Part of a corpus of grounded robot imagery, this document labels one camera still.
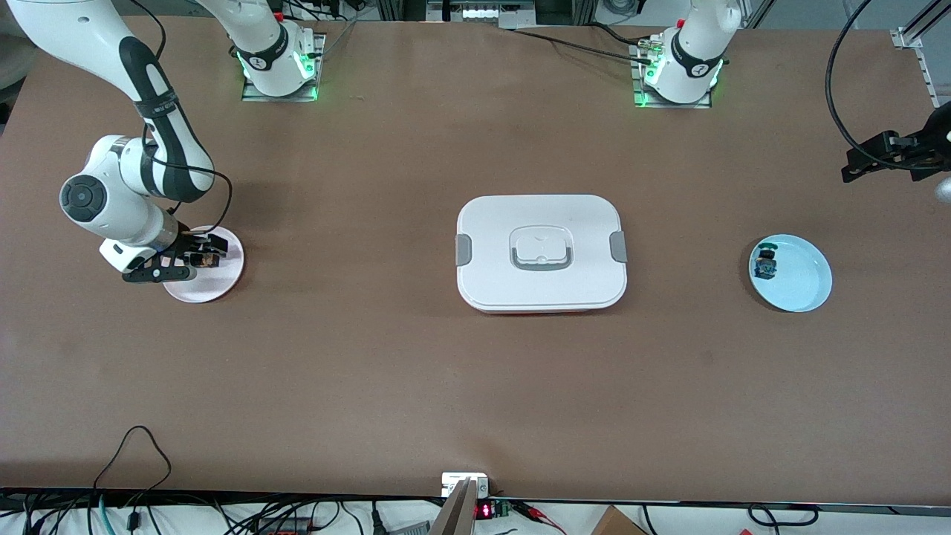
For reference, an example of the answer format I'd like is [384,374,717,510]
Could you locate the pink round plate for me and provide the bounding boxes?
[162,225,245,304]

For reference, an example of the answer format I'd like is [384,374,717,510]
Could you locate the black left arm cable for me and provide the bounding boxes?
[825,0,951,172]

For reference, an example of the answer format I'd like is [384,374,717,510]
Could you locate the white box with grey clips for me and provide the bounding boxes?
[455,195,629,314]

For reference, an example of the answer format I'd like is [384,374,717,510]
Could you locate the red and black clip wires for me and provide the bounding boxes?
[513,502,567,535]

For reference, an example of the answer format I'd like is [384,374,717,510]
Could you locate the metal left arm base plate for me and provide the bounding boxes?
[630,41,713,110]

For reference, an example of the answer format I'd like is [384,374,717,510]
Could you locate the black coiled cable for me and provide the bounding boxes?
[747,504,819,528]

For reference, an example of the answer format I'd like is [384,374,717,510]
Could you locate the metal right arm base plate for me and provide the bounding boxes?
[240,31,326,103]

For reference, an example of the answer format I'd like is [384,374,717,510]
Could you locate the black cable to arm base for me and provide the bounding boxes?
[513,22,658,64]

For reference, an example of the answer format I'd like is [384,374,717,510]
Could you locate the aluminium corner frame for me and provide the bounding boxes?
[890,0,951,97]

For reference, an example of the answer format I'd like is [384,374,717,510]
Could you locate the light blue round plate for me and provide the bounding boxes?
[748,234,834,313]

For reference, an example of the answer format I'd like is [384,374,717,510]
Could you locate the brown cardboard box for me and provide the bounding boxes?
[591,505,649,535]

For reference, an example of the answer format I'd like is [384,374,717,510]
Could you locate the aluminium profile bar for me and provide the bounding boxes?
[427,478,478,535]

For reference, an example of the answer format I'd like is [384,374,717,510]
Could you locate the grey power strip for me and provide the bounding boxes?
[426,0,537,29]

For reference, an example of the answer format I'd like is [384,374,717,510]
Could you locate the small white box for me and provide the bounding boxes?
[441,473,490,497]

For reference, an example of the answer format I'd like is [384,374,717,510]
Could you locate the thin black looped cable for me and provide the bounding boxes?
[93,425,173,513]

